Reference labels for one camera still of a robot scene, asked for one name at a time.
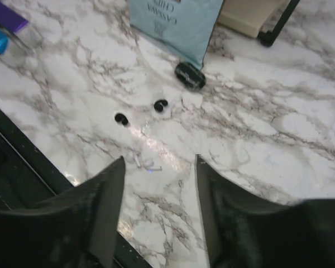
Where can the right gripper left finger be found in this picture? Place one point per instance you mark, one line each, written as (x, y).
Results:
(77, 228)

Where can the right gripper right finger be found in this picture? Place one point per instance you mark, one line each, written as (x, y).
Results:
(244, 230)

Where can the white earbud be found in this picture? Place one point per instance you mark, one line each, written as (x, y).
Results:
(150, 166)
(132, 158)

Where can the black marbled charging case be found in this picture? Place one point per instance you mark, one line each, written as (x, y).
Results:
(191, 77)

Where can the black earbud left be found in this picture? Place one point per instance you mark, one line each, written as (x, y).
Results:
(121, 119)

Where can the black earbud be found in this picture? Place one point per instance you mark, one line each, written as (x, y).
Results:
(160, 105)
(121, 119)

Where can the black earbud right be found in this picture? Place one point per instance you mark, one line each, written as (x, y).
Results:
(160, 105)

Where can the cassava chips bag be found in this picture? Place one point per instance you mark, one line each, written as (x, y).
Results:
(185, 26)

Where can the black and cream shelf rack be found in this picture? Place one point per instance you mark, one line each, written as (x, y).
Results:
(258, 19)

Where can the purple box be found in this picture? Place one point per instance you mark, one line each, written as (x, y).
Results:
(10, 20)

